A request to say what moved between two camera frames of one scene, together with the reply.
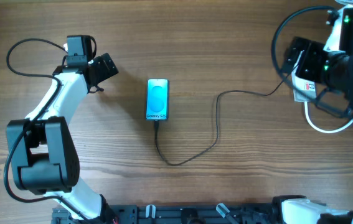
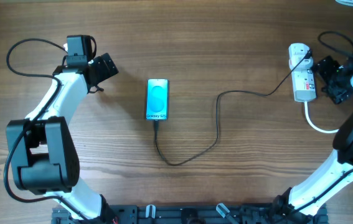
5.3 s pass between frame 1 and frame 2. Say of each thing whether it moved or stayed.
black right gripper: moved
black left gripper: stayed
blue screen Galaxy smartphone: stayed
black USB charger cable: stayed
